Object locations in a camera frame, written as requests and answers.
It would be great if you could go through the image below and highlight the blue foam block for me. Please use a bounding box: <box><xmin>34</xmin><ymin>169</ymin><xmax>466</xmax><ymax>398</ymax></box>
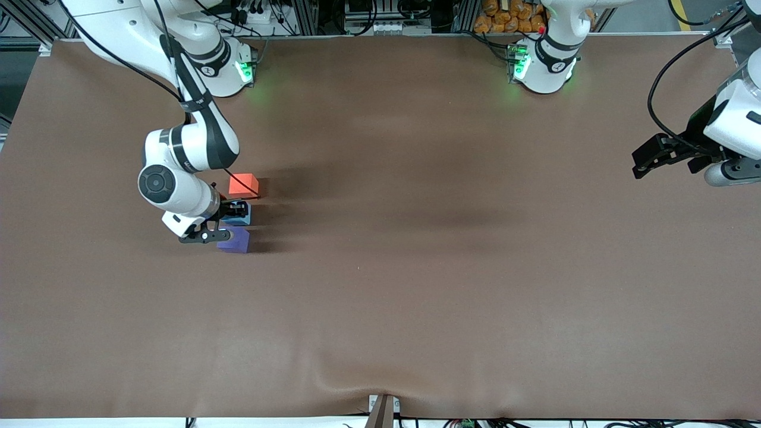
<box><xmin>221</xmin><ymin>201</ymin><xmax>252</xmax><ymax>227</ymax></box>

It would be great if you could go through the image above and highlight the orange foam block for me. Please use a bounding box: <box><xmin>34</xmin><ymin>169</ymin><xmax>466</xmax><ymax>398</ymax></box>
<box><xmin>228</xmin><ymin>173</ymin><xmax>260</xmax><ymax>199</ymax></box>

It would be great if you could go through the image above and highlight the purple foam block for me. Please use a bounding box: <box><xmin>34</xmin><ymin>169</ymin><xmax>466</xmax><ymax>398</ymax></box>
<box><xmin>216</xmin><ymin>228</ymin><xmax>251</xmax><ymax>254</ymax></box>

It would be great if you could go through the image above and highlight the brown table cover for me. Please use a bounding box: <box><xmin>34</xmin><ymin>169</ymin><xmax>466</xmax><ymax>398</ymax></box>
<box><xmin>0</xmin><ymin>36</ymin><xmax>761</xmax><ymax>420</ymax></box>

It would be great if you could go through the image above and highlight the white power strip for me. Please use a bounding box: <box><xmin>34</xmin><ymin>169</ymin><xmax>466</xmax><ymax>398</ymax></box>
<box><xmin>229</xmin><ymin>5</ymin><xmax>298</xmax><ymax>37</ymax></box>

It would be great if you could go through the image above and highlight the orange packets pile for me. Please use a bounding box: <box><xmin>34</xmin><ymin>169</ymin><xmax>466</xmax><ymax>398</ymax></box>
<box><xmin>474</xmin><ymin>0</ymin><xmax>548</xmax><ymax>34</ymax></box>

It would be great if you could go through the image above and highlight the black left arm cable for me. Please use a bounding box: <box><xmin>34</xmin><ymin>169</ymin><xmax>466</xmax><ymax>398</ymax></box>
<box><xmin>647</xmin><ymin>15</ymin><xmax>761</xmax><ymax>152</ymax></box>

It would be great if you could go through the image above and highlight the aluminium frame profile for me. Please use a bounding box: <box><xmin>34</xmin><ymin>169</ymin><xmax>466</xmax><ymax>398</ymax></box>
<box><xmin>290</xmin><ymin>0</ymin><xmax>326</xmax><ymax>35</ymax></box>
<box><xmin>450</xmin><ymin>0</ymin><xmax>479</xmax><ymax>33</ymax></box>
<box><xmin>0</xmin><ymin>0</ymin><xmax>78</xmax><ymax>45</ymax></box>

